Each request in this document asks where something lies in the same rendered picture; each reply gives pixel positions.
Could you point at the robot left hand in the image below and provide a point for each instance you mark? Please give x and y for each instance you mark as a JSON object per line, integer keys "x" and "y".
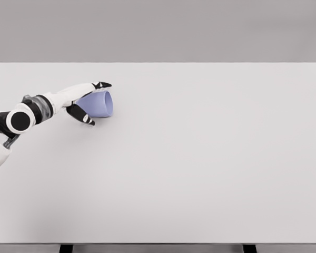
{"x": 79, "y": 91}

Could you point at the lavender plastic cup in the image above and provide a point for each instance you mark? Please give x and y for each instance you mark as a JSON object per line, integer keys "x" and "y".
{"x": 97, "y": 104}

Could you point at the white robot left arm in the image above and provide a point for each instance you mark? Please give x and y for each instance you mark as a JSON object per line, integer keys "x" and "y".
{"x": 21, "y": 120}

